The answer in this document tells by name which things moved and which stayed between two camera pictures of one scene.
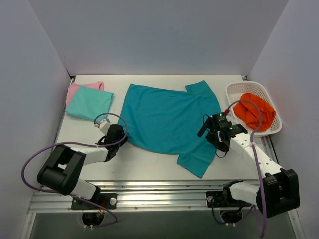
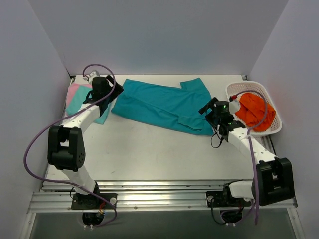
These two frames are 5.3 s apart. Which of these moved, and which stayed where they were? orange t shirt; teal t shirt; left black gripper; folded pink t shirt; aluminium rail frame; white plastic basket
Moved: left black gripper; teal t shirt
Stayed: white plastic basket; folded pink t shirt; aluminium rail frame; orange t shirt
